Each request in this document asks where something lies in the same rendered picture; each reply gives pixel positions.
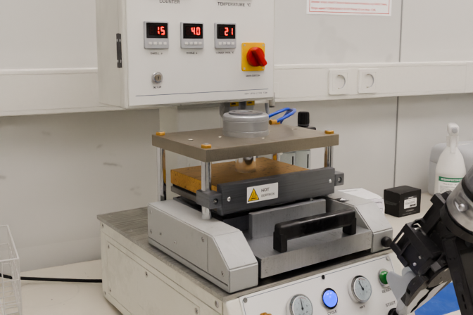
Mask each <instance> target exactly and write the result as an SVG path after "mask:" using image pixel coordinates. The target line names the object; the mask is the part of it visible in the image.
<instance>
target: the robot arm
mask: <svg viewBox="0 0 473 315"><path fill-rule="evenodd" d="M430 201H431V202H432V203H433V205H432V206H431V207H430V208H429V210H428V211H427V213H426V214H425V215H424V216H423V217H422V218H420V219H415V220H414V221H412V222H409V223H406V224H405V225H404V227H403V228H402V229H401V230H400V232H399V233H398V235H397V236H396V237H395V238H394V239H393V241H392V242H391V244H390V245H389V247H390V248H391V249H392V250H393V251H394V253H395V254H396V255H397V258H398V260H399V261H400V262H401V264H402V265H403V266H404V268H403V269H402V276H400V275H398V274H397V273H395V272H393V271H390V272H388V273H387V275H386V280H387V282H388V284H389V286H390V288H391V290H392V292H393V294H394V296H395V298H396V300H397V307H396V313H397V314H398V315H406V314H409V313H413V312H414V311H415V310H417V309H418V308H420V307H421V306H422V305H423V304H425V303H426V302H428V301H429V300H430V299H431V298H432V297H433V296H435V295H436V294H437V293H439V292H440V291H441V290H442V289H444V288H445V287H446V286H447V285H448V284H449V283H450V282H451V281H452V282H453V286H454V289H455V294H456V297H457V300H458V305H459V308H460V313H461V315H473V165H472V167H471V168H470V169H469V171H468V172H467V173H466V175H465V176H464V177H463V178H462V180H461V181H460V182H459V184H458V185H457V186H456V187H455V188H454V190H453V191H446V192H444V193H435V194H434V195H433V197H432V198H431V200H430ZM418 224H419V225H420V226H421V227H419V225H418ZM402 233H404V234H403V235H402V237H401V238H400V240H399V241H398V242H397V243H396V241H397V240H398V239H399V237H400V236H401V234H402Z"/></svg>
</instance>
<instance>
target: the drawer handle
mask: <svg viewBox="0 0 473 315"><path fill-rule="evenodd" d="M341 227H343V232H344V233H347V234H349V235H354V234H356V217H355V210H352V209H350V208H346V209H342V210H336V211H332V212H326V213H322V214H316V215H313V216H309V217H303V218H300V219H294V220H290V221H284V222H280V223H277V224H275V231H274V232H273V249H274V250H276V251H278V252H286V251H287V241H288V240H291V239H295V238H300V237H304V236H309V235H313V234H316V233H321V232H324V231H330V230H333V229H338V228H341Z"/></svg>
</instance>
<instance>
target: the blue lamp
mask: <svg viewBox="0 0 473 315"><path fill-rule="evenodd" d="M324 301H325V303H326V305H327V306H329V307H333V306H334V305H335V304H336V302H337V296H336V294H335V293H334V292H333V291H331V290H328V291H327V292H326V293H325V294H324Z"/></svg>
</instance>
